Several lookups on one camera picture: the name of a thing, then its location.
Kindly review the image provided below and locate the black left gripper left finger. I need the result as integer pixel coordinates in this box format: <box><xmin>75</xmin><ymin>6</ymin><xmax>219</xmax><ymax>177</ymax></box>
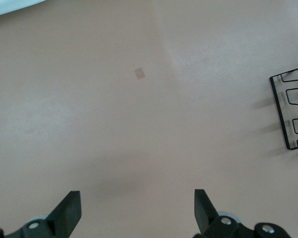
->
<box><xmin>0</xmin><ymin>190</ymin><xmax>82</xmax><ymax>238</ymax></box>

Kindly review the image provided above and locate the black wire cup holder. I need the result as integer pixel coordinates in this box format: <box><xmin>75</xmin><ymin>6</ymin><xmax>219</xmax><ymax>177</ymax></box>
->
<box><xmin>269</xmin><ymin>65</ymin><xmax>298</xmax><ymax>151</ymax></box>

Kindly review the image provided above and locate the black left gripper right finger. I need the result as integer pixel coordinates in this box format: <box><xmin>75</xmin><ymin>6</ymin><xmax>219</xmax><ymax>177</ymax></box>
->
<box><xmin>193</xmin><ymin>189</ymin><xmax>292</xmax><ymax>238</ymax></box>

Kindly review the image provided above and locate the brown paper table cover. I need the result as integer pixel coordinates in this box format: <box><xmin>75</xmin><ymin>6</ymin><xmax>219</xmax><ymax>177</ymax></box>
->
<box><xmin>0</xmin><ymin>0</ymin><xmax>298</xmax><ymax>238</ymax></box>

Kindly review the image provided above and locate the brown square tape mark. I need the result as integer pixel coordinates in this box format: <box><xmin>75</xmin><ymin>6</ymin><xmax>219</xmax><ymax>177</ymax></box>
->
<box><xmin>134</xmin><ymin>67</ymin><xmax>146</xmax><ymax>80</ymax></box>

